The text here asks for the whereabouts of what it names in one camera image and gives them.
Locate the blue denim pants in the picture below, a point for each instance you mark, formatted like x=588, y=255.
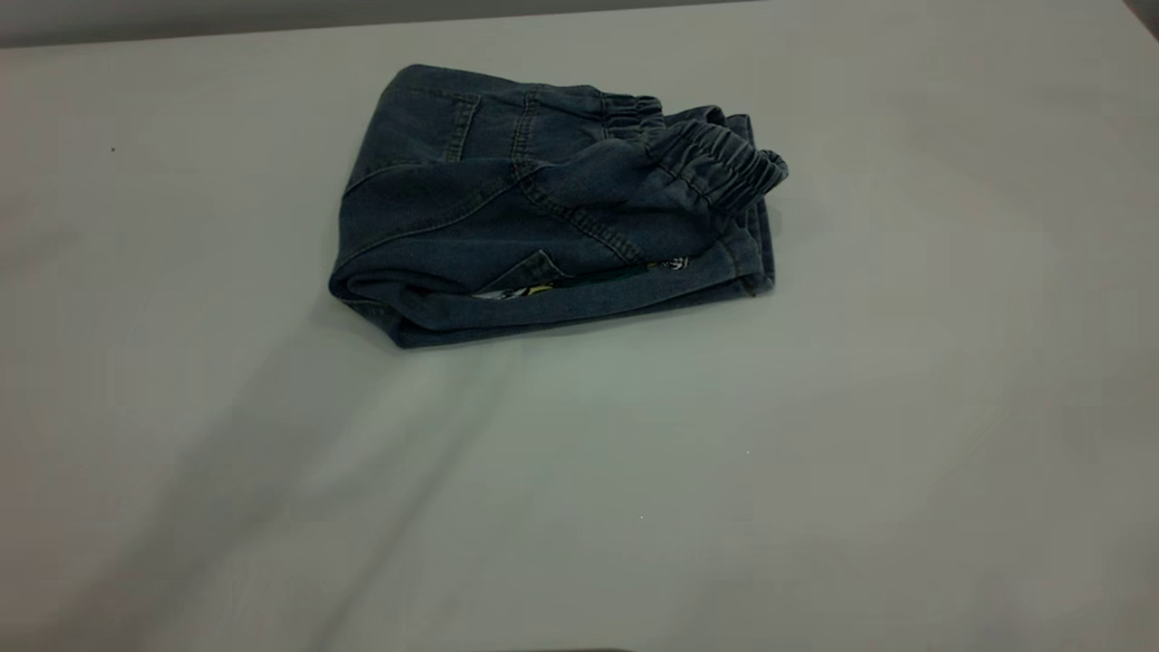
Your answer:
x=453, y=217

